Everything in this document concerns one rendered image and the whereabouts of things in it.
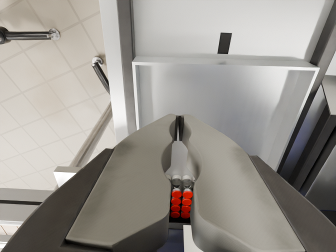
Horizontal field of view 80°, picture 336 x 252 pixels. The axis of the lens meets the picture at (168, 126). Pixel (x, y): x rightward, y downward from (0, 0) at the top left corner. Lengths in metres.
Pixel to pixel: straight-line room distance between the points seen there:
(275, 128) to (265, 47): 0.15
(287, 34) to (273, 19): 0.03
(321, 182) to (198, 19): 0.43
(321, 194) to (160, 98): 0.43
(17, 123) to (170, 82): 1.55
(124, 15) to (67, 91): 1.19
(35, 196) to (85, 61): 0.89
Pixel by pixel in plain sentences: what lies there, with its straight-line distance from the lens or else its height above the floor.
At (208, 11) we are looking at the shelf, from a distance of 0.32.
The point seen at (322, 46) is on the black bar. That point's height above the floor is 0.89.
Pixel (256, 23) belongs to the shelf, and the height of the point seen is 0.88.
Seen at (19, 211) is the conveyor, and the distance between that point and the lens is 0.63.
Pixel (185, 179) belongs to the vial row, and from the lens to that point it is 0.44.
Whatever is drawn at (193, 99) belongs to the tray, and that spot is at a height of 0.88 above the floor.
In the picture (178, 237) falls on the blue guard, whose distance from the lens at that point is 0.39.
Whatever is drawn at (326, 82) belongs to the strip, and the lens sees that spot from 0.40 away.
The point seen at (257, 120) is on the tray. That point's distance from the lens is 0.40.
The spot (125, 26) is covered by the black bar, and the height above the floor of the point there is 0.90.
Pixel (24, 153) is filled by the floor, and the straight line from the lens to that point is 1.96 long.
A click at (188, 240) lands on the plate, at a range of 0.38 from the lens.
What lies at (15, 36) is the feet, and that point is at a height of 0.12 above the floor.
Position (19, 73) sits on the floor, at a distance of 1.58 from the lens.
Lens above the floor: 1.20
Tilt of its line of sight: 58 degrees down
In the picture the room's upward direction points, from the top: 177 degrees counter-clockwise
